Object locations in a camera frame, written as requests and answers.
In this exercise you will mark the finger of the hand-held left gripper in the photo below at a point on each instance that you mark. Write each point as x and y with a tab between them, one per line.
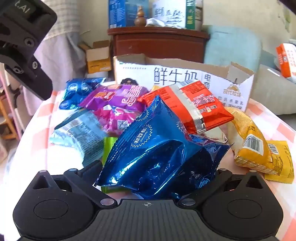
34	76

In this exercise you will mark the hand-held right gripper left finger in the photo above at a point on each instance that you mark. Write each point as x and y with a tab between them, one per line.
92	168

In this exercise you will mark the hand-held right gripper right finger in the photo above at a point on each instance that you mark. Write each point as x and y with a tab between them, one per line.
223	177

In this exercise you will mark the green snack packet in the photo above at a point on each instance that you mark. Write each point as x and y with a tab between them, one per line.
108	146

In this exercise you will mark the light blue snack packet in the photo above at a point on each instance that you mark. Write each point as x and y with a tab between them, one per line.
81	136

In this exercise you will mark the yellow snack packet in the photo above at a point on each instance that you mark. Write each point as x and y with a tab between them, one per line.
252	143

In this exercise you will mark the blue foil snack packet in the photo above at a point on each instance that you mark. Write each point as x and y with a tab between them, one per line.
161	153
76	92

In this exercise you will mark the pink white snack packet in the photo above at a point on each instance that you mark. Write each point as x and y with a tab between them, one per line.
118	120

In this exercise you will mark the small yellow snack sachet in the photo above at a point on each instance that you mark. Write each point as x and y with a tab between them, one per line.
281	162

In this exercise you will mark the purple snack packet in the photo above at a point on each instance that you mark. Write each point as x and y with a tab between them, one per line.
120	96

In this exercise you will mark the orange red snack packet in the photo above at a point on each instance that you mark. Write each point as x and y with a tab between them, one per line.
192	104

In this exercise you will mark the printed cardboard box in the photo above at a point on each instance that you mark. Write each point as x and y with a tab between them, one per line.
143	71

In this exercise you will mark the plaid fabric cover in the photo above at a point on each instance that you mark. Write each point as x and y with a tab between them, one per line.
60	46

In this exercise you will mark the pink metal rack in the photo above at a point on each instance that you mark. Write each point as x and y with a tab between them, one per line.
9	115

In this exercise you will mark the small open cardboard box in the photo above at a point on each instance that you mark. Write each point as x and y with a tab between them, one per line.
98	58

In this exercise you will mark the blue product box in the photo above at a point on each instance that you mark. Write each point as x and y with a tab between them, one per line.
120	12

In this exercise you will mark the wooden gourd ornament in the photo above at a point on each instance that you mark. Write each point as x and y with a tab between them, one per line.
140	19

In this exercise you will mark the dark wooden nightstand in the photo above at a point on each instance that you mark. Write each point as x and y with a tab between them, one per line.
157	44

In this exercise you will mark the orange white paper bag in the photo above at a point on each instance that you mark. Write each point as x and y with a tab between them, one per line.
286	60

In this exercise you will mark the white dotted work gloves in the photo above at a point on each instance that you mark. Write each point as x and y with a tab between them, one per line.
161	22

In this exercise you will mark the white milk carton case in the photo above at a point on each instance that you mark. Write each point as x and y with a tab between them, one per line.
171	10

